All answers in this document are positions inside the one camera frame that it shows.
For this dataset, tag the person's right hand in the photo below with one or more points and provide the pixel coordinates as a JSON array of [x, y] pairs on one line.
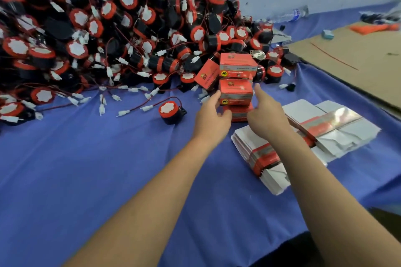
[[269, 123]]

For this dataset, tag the person's left hand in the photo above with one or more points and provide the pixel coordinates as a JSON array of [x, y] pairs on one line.
[[213, 123]]

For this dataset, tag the orange white paper box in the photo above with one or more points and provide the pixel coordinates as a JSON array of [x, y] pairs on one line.
[[207, 74], [241, 113], [237, 88], [238, 63]]

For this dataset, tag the single red black buzzer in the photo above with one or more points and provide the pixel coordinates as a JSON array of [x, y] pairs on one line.
[[168, 109]]

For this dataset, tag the stack of paper boxes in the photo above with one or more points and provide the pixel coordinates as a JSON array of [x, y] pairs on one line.
[[338, 123]]

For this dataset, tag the pile of black red buzzers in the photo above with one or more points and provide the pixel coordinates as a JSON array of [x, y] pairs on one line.
[[94, 26]]

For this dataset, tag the person's left forearm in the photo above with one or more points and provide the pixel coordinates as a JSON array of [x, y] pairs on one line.
[[144, 213]]

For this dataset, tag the person's right forearm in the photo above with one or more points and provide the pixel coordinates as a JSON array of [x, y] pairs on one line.
[[332, 207]]

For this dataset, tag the small light blue object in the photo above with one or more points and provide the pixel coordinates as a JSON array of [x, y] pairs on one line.
[[328, 34]]

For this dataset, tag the clear plastic bottle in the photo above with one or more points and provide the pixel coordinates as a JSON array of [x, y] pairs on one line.
[[294, 13]]

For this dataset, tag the brown cardboard sheet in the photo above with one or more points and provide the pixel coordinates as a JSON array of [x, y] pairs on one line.
[[369, 63]]

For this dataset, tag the blue cloth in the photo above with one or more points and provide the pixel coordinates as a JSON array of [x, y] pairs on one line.
[[94, 182]]

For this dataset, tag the small orange object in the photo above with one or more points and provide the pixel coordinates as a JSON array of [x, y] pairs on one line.
[[373, 28]]

